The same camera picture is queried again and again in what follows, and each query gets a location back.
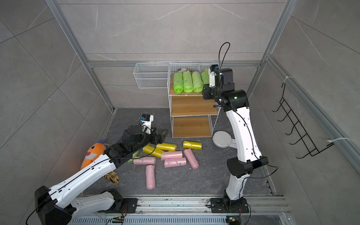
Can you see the pink roll left horizontal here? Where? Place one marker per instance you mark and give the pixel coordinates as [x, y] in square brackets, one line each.
[144, 161]

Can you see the yellow roll right horizontal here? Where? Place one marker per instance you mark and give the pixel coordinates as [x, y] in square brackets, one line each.
[192, 145]

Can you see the pink roll bottom upright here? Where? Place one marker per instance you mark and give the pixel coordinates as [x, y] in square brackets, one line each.
[150, 177]

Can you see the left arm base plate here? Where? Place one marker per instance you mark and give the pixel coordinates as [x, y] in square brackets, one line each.
[126, 205]

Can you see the white wire wall basket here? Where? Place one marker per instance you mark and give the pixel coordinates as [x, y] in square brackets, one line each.
[151, 75]

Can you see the small brown white plush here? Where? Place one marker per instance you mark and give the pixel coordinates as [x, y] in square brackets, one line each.
[183, 70]

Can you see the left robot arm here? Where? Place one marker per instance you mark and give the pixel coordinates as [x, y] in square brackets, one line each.
[61, 203]

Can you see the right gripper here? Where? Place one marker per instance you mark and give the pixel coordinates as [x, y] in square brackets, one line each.
[206, 89]

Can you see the pink roll right diagonal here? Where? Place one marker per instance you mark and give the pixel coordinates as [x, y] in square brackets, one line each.
[191, 158]

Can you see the yellow roll diagonal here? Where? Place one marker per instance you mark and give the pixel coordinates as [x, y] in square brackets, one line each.
[149, 149]

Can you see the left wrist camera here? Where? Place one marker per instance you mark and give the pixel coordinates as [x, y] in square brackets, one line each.
[146, 123]

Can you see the black wire wall hook rack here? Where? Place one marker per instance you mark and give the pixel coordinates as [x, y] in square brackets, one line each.
[298, 128]

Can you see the brown patterned flat item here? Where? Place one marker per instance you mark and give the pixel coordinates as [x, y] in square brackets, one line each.
[113, 177]

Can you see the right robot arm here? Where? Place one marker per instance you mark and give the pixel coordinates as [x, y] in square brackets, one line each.
[235, 104]

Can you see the green roll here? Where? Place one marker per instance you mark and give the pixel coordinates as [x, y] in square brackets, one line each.
[187, 82]
[178, 82]
[197, 82]
[205, 77]

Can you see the green roll diagonal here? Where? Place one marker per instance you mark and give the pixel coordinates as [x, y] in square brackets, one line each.
[133, 157]

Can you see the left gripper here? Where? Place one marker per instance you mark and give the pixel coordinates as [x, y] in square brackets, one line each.
[159, 139]

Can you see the white round paddle object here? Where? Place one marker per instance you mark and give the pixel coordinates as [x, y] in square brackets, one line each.
[223, 139]

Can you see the orange carrot plush toy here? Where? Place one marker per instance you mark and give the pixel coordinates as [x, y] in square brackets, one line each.
[93, 153]

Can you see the pink roll upper centre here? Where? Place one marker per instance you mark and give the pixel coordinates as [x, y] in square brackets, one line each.
[171, 155]

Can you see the yellow roll middle horizontal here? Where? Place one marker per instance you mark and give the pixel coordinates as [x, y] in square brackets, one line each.
[167, 147]

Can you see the pink roll lower centre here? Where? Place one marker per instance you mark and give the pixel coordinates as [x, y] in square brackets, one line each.
[175, 162]

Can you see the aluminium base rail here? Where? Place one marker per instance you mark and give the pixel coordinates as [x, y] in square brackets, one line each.
[200, 205]

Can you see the yellow roll horizontal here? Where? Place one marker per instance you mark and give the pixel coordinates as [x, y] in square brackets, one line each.
[167, 147]
[192, 145]

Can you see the white wire three-tier shelf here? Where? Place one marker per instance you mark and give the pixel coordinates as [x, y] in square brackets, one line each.
[191, 116]

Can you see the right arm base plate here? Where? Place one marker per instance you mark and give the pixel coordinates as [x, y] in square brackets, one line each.
[224, 205]

